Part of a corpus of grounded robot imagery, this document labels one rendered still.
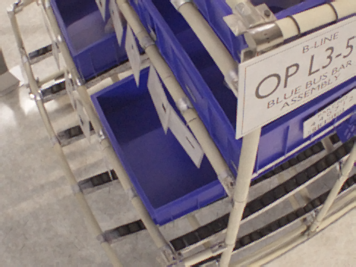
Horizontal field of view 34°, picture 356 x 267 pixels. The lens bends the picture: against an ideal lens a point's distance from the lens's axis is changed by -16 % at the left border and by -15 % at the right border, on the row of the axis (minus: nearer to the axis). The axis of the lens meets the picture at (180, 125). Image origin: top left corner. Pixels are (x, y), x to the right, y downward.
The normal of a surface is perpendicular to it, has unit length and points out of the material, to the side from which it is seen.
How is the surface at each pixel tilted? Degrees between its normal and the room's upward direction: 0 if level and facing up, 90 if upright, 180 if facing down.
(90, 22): 3
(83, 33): 3
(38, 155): 0
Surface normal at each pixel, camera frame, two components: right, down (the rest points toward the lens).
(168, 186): -0.07, -0.44
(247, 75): 0.45, 0.79
